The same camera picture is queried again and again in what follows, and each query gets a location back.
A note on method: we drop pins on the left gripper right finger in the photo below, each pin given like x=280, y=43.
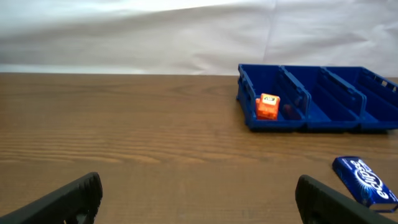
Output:
x=320, y=205

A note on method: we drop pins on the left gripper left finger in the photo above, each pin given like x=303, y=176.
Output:
x=74, y=199

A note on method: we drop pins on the blue candy pack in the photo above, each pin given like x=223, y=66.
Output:
x=360, y=180

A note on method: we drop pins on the blue tray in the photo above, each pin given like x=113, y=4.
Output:
x=323, y=115

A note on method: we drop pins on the orange candy box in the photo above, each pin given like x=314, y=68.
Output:
x=267, y=110

